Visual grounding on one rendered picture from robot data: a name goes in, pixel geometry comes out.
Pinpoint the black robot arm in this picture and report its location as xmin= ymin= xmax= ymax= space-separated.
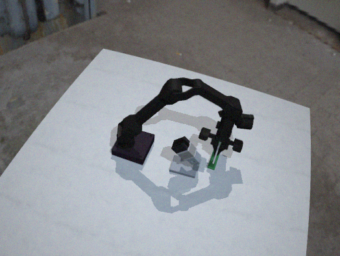
xmin=116 ymin=77 xmax=254 ymax=151

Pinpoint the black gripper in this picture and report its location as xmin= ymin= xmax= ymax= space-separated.
xmin=199 ymin=125 xmax=243 ymax=155

